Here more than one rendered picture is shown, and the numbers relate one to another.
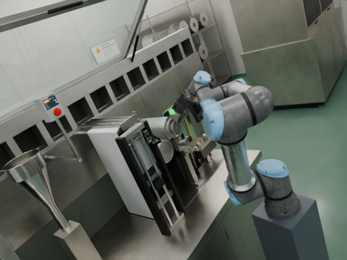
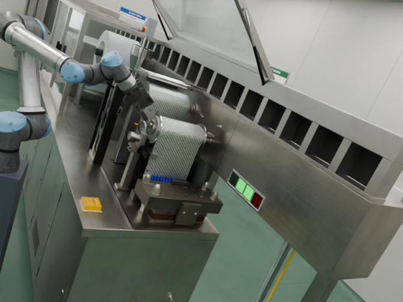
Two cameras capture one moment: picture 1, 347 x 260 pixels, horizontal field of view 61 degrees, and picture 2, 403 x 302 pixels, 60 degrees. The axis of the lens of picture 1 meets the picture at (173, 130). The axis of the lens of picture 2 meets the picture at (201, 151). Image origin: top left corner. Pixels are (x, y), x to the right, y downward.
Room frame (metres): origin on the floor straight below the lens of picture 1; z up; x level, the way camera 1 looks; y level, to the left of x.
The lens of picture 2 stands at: (2.01, -1.52, 1.68)
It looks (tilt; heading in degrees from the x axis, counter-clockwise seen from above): 16 degrees down; 99
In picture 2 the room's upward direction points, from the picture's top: 22 degrees clockwise
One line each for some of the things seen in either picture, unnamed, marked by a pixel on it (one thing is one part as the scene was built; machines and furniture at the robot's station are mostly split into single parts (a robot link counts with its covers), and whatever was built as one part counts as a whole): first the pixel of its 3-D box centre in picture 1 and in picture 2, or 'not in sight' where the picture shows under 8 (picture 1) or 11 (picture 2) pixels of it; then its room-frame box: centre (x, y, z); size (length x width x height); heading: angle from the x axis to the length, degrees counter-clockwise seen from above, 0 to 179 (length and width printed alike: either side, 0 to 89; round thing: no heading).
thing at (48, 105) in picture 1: (50, 107); (148, 26); (1.15, 0.41, 1.66); 0.07 x 0.07 x 0.10; 47
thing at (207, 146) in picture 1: (184, 147); (179, 196); (1.76, -0.02, 1.00); 0.40 x 0.16 x 0.06; 45
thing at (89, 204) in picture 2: not in sight; (91, 204); (1.47, -0.28, 0.91); 0.07 x 0.07 x 0.02; 45
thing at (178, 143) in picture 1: (188, 161); (130, 160); (1.47, -0.01, 1.05); 0.06 x 0.05 x 0.31; 45
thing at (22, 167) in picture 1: (25, 165); (142, 52); (1.09, 0.58, 1.50); 0.14 x 0.14 x 0.06
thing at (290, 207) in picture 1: (280, 198); (2, 154); (1.03, -0.32, 0.95); 0.15 x 0.15 x 0.10
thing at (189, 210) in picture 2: not in sight; (188, 214); (1.84, -0.08, 0.96); 0.10 x 0.03 x 0.11; 45
